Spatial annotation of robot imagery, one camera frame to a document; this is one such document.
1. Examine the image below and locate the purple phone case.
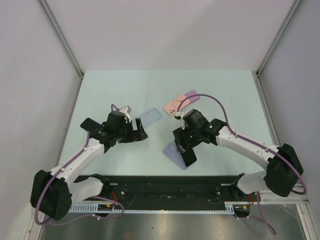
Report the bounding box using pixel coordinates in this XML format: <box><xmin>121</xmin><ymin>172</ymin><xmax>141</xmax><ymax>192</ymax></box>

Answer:
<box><xmin>184</xmin><ymin>90</ymin><xmax>201</xmax><ymax>103</ymax></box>

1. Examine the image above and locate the slotted cable duct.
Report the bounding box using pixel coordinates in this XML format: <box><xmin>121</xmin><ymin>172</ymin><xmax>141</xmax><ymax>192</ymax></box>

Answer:
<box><xmin>68</xmin><ymin>202</ymin><xmax>251</xmax><ymax>216</ymax></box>

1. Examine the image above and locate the lavender phone case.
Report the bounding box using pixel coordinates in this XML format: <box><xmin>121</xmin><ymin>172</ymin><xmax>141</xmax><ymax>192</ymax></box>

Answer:
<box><xmin>162</xmin><ymin>142</ymin><xmax>189</xmax><ymax>170</ymax></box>

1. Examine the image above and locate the purple cable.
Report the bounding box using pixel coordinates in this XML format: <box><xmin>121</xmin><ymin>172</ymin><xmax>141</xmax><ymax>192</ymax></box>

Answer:
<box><xmin>176</xmin><ymin>93</ymin><xmax>308</xmax><ymax>236</ymax></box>
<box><xmin>34</xmin><ymin>103</ymin><xmax>126</xmax><ymax>226</ymax></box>

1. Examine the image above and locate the aluminium frame post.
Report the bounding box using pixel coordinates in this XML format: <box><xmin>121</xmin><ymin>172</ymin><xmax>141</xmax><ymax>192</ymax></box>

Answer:
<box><xmin>255</xmin><ymin>0</ymin><xmax>304</xmax><ymax>78</ymax></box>
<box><xmin>37</xmin><ymin>0</ymin><xmax>84</xmax><ymax>80</ymax></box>

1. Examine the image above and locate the black smartphone teal frame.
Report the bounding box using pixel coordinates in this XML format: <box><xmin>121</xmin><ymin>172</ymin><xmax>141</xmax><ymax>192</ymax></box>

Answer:
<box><xmin>180</xmin><ymin>148</ymin><xmax>197</xmax><ymax>167</ymax></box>

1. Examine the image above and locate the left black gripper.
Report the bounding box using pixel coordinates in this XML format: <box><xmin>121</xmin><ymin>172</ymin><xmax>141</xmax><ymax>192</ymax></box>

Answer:
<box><xmin>115</xmin><ymin>117</ymin><xmax>147</xmax><ymax>143</ymax></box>

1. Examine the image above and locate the light blue phone case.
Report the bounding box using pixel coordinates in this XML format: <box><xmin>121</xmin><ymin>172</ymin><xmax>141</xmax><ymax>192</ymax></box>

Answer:
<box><xmin>138</xmin><ymin>107</ymin><xmax>162</xmax><ymax>129</ymax></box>

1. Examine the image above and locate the pink phone case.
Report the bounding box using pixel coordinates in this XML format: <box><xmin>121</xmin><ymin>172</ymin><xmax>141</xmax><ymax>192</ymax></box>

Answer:
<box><xmin>163</xmin><ymin>94</ymin><xmax>187</xmax><ymax>116</ymax></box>

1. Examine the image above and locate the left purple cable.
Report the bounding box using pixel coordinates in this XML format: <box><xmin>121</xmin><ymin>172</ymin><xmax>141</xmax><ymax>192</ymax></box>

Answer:
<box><xmin>34</xmin><ymin>103</ymin><xmax>126</xmax><ymax>226</ymax></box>

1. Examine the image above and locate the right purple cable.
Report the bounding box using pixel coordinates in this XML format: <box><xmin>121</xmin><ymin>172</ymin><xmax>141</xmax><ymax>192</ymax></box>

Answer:
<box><xmin>176</xmin><ymin>93</ymin><xmax>308</xmax><ymax>236</ymax></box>

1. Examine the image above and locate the right aluminium frame post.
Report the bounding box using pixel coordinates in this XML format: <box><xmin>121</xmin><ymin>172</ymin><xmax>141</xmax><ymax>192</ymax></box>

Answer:
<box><xmin>255</xmin><ymin>0</ymin><xmax>304</xmax><ymax>78</ymax></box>

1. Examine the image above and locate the left aluminium frame post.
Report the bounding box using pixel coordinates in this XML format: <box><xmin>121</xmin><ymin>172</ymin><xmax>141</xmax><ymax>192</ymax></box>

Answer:
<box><xmin>37</xmin><ymin>0</ymin><xmax>84</xmax><ymax>80</ymax></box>

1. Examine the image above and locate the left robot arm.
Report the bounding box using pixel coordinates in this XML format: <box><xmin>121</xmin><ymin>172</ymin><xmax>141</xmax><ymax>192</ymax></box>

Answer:
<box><xmin>30</xmin><ymin>113</ymin><xmax>148</xmax><ymax>225</ymax></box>

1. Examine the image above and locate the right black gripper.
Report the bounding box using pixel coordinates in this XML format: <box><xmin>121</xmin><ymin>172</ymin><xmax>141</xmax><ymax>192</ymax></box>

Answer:
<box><xmin>172</xmin><ymin>124</ymin><xmax>202</xmax><ymax>153</ymax></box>

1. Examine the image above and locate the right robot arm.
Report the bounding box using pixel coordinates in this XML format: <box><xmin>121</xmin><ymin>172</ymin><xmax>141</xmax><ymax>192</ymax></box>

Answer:
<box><xmin>173</xmin><ymin>109</ymin><xmax>304</xmax><ymax>201</ymax></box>

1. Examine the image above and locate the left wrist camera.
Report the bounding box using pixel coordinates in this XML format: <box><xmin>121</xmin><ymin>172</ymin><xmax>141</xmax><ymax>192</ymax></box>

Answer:
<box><xmin>118</xmin><ymin>105</ymin><xmax>132</xmax><ymax>122</ymax></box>

